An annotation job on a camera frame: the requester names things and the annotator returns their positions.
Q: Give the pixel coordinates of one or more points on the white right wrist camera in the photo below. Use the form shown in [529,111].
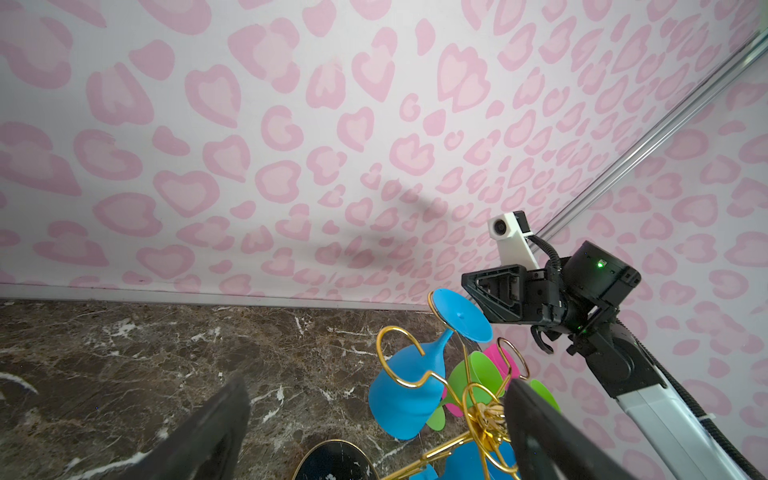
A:
[511,231]

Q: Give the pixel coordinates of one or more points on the aluminium frame right post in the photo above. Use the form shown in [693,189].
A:
[695,102]

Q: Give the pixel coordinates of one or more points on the blue wine glass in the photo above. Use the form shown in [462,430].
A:
[465,463]
[410,386]

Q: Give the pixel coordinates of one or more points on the magenta wine glass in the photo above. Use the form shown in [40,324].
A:
[481,395]

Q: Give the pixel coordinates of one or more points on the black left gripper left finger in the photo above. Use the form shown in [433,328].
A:
[204,446]

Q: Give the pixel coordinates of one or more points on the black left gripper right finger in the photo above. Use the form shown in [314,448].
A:
[547,446]

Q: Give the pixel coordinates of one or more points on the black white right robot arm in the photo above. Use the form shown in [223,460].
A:
[580,296]

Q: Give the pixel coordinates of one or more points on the green wine glass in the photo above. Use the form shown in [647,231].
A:
[540,389]
[486,368]

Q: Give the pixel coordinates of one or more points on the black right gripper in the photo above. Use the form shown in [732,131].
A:
[515,295]

